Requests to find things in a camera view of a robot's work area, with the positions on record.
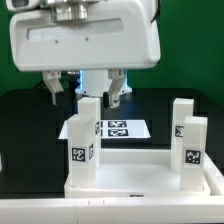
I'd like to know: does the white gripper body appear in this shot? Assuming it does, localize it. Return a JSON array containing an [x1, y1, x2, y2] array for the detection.
[[9, 0, 161, 72]]

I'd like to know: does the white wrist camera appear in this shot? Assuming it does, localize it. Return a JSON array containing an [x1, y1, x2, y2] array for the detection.
[[5, 0, 41, 12]]

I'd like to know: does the white L-shaped fence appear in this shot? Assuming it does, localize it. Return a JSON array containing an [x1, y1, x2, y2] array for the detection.
[[0, 156, 224, 224]]

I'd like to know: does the white marker sheet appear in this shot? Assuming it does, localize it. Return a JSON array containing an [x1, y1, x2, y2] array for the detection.
[[58, 119, 152, 140]]

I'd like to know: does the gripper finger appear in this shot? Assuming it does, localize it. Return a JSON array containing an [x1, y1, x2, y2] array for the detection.
[[42, 71, 64, 105], [103, 69, 127, 108]]

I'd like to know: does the white desk tabletop tray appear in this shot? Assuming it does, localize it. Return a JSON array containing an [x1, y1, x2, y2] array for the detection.
[[64, 149, 211, 198]]

